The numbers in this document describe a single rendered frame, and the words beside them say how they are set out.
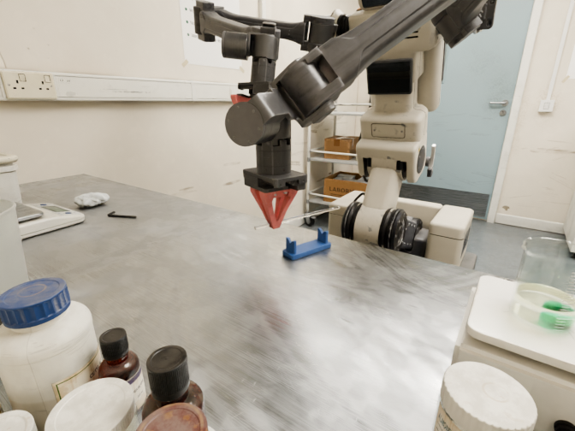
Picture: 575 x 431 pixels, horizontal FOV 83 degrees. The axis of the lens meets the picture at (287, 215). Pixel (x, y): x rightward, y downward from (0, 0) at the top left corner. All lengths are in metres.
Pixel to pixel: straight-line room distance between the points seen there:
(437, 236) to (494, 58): 2.17
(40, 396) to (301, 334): 0.26
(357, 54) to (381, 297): 0.35
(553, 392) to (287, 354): 0.24
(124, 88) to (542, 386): 1.56
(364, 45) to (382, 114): 0.77
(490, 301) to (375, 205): 0.89
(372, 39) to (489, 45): 2.87
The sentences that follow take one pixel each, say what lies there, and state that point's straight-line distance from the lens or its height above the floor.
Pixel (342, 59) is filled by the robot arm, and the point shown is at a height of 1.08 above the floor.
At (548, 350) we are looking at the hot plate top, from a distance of 0.35.
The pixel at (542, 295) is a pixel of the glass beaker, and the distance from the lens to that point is 0.36.
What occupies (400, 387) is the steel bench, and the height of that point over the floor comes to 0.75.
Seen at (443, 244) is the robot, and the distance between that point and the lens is 1.43.
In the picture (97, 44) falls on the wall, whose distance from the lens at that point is 1.64.
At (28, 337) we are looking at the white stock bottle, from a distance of 0.34.
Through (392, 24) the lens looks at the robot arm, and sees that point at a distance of 0.54.
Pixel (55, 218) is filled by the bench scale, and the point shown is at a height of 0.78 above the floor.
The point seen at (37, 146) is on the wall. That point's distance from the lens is 1.52.
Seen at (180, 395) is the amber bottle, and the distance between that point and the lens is 0.27.
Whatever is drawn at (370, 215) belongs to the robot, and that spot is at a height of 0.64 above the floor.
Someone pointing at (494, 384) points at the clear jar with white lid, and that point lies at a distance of 0.31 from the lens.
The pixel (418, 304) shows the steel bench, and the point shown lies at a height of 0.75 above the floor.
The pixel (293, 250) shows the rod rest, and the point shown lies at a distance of 0.61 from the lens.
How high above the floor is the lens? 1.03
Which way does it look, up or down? 19 degrees down
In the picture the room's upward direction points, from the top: straight up
